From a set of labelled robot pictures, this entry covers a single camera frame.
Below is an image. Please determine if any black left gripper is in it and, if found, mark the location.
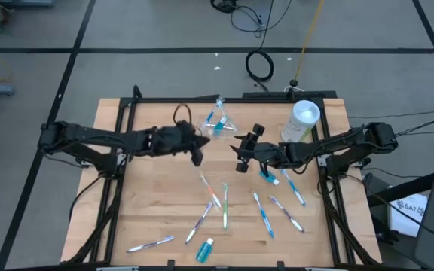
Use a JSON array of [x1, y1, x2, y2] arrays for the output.
[[147, 120, 211, 166]]

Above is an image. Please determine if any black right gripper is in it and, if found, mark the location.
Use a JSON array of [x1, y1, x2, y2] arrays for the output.
[[230, 123, 289, 174]]

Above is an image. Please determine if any blue toothbrush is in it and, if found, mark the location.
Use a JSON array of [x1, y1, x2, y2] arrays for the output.
[[252, 192, 276, 239], [203, 96, 225, 128], [280, 168, 307, 207]]

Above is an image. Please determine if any orange toothbrush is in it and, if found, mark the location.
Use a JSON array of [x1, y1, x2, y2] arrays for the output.
[[198, 169, 222, 210]]

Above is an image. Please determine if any green toothbrush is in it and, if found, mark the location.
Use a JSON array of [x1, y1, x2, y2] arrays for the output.
[[222, 182, 229, 232]]

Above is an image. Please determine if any purple toothbrush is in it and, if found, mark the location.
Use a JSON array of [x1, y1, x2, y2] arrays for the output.
[[269, 195, 305, 233], [126, 235, 176, 254], [185, 201, 214, 245]]

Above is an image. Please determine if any clear plastic holder cup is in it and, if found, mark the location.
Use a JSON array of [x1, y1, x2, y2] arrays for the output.
[[200, 96, 239, 139]]

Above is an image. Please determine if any white wipes canister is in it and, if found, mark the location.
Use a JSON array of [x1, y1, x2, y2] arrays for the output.
[[280, 99, 322, 143]]

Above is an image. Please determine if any black stand leg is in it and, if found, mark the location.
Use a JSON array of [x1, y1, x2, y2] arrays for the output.
[[367, 165, 434, 208]]

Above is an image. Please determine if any white printed sign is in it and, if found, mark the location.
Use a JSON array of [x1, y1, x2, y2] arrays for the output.
[[389, 193, 429, 238]]

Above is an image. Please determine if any black wrist camera cable loop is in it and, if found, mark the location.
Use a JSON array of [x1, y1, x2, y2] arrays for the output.
[[173, 103, 193, 125]]

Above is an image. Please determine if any coiled black floor cable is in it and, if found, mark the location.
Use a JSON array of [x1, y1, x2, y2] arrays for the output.
[[244, 48, 275, 93]]

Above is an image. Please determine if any yellow cable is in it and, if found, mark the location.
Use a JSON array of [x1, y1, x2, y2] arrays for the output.
[[289, 0, 326, 88]]

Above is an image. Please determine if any tangled black floor cable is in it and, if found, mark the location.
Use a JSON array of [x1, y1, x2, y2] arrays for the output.
[[209, 0, 293, 38]]

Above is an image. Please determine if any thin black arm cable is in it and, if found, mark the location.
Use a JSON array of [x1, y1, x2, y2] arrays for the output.
[[393, 120, 434, 137], [348, 110, 434, 120]]

